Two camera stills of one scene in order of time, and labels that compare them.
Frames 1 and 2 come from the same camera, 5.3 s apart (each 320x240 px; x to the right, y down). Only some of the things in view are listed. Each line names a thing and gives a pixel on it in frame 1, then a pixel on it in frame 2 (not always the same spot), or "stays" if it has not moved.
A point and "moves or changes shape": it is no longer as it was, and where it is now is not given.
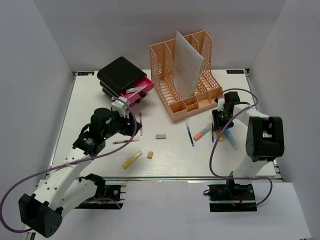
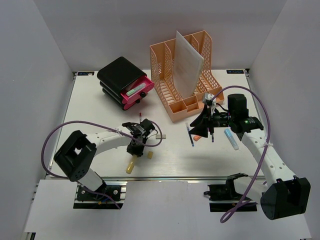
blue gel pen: (188, 130) stays
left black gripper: (128, 129) → (138, 152)
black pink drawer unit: (122, 78) stays
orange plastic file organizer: (208, 94) stays
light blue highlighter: (231, 138) stays
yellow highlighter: (132, 159) moves or changes shape
